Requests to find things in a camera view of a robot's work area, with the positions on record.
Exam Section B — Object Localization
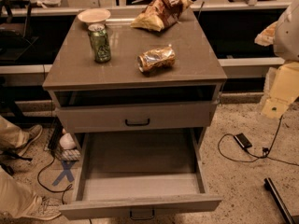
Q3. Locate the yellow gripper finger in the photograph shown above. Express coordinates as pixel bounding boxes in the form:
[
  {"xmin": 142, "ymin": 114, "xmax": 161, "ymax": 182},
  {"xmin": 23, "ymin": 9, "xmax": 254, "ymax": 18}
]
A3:
[{"xmin": 261, "ymin": 97, "xmax": 290, "ymax": 119}]

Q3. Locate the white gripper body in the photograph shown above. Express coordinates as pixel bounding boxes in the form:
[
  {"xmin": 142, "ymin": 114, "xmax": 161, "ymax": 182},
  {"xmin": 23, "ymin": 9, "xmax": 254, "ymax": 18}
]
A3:
[{"xmin": 268, "ymin": 62, "xmax": 299, "ymax": 105}]

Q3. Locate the orange soda can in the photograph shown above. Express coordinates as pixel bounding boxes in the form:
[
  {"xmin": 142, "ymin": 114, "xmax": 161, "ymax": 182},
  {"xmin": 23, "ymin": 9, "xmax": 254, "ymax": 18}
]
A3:
[{"xmin": 137, "ymin": 46, "xmax": 176, "ymax": 73}]

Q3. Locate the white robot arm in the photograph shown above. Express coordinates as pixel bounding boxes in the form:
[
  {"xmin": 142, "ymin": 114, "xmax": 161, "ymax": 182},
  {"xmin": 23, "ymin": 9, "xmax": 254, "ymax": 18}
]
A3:
[{"xmin": 254, "ymin": 0, "xmax": 299, "ymax": 119}]

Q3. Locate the closed grey top drawer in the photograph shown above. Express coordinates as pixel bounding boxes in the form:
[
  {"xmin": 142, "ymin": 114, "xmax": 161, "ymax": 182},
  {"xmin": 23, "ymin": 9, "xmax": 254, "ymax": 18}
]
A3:
[{"xmin": 56, "ymin": 102, "xmax": 217, "ymax": 133}]

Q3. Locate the grey drawer cabinet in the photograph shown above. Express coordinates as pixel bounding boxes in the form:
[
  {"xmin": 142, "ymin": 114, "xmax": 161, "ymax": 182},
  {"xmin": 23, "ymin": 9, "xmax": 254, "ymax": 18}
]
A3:
[{"xmin": 42, "ymin": 7, "xmax": 228, "ymax": 221}]

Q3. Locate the open grey middle drawer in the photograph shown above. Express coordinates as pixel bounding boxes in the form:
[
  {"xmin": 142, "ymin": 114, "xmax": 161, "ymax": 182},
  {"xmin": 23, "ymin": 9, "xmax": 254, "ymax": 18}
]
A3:
[{"xmin": 61, "ymin": 129, "xmax": 221, "ymax": 220}]

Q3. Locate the green soda can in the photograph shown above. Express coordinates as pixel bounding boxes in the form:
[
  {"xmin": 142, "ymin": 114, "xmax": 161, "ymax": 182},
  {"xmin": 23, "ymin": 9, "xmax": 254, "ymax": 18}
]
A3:
[{"xmin": 88, "ymin": 23, "xmax": 111, "ymax": 63}]

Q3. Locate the black power adapter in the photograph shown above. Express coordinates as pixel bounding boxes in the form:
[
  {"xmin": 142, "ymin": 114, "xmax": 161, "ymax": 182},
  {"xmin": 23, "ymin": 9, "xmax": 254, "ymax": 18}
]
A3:
[{"xmin": 234, "ymin": 133, "xmax": 252, "ymax": 149}]

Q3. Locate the black bar on floor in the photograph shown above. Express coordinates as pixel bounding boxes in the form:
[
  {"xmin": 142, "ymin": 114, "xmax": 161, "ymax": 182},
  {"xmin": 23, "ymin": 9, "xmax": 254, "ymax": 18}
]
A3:
[{"xmin": 264, "ymin": 177, "xmax": 297, "ymax": 224}]

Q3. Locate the brown chip bag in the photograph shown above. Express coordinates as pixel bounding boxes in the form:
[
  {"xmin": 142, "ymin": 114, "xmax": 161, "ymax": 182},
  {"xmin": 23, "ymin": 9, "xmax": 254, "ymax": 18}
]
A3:
[{"xmin": 131, "ymin": 0, "xmax": 192, "ymax": 32}]

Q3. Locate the white bowl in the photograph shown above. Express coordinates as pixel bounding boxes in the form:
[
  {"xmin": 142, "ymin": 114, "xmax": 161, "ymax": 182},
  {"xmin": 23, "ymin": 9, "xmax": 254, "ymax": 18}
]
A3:
[{"xmin": 78, "ymin": 8, "xmax": 111, "ymax": 25}]

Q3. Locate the white round object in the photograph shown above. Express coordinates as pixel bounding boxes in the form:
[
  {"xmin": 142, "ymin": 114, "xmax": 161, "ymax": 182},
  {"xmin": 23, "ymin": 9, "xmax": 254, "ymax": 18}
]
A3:
[{"xmin": 59, "ymin": 133, "xmax": 76, "ymax": 150}]

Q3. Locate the upper grey sneaker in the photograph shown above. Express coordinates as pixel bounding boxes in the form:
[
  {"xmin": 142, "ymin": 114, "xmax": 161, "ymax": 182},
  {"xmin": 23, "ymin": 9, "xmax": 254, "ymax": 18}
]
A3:
[{"xmin": 15, "ymin": 124, "xmax": 43, "ymax": 156}]

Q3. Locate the lower white sneaker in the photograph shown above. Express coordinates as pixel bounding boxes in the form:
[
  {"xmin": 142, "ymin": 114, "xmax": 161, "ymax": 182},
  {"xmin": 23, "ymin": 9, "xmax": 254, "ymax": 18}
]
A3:
[{"xmin": 24, "ymin": 197, "xmax": 62, "ymax": 221}]

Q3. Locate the upper beige trouser leg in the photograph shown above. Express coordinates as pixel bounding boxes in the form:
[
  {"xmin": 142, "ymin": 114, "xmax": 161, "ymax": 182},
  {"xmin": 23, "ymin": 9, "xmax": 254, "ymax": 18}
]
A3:
[{"xmin": 0, "ymin": 116, "xmax": 29, "ymax": 150}]

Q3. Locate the beige trouser leg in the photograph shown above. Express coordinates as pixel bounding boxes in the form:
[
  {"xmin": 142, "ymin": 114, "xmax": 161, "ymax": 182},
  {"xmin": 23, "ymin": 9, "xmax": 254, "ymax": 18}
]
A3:
[
  {"xmin": 0, "ymin": 168, "xmax": 42, "ymax": 218},
  {"xmin": 0, "ymin": 116, "xmax": 29, "ymax": 150}
]

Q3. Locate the lower beige trouser leg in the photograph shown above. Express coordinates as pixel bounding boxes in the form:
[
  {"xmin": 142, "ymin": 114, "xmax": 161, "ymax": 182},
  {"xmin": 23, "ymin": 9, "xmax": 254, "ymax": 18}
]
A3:
[{"xmin": 0, "ymin": 168, "xmax": 42, "ymax": 218}]

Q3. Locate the black cable on right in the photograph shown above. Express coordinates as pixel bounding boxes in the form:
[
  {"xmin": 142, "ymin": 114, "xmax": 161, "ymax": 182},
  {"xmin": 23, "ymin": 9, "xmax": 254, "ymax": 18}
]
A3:
[{"xmin": 217, "ymin": 114, "xmax": 299, "ymax": 168}]

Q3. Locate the black cable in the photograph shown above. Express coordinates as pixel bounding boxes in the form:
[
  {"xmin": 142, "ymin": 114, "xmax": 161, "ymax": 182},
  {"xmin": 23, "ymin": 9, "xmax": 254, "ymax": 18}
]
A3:
[
  {"xmin": 217, "ymin": 114, "xmax": 299, "ymax": 168},
  {"xmin": 36, "ymin": 154, "xmax": 74, "ymax": 205}
]

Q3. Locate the black wire basket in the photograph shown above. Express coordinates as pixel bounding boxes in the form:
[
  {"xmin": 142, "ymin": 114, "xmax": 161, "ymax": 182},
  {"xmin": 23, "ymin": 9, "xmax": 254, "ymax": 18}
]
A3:
[{"xmin": 44, "ymin": 118, "xmax": 80, "ymax": 161}]

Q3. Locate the black cable on left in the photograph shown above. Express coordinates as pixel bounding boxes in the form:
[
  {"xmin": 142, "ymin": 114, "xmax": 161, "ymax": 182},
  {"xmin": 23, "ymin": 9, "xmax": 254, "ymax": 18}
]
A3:
[{"xmin": 36, "ymin": 154, "xmax": 74, "ymax": 205}]

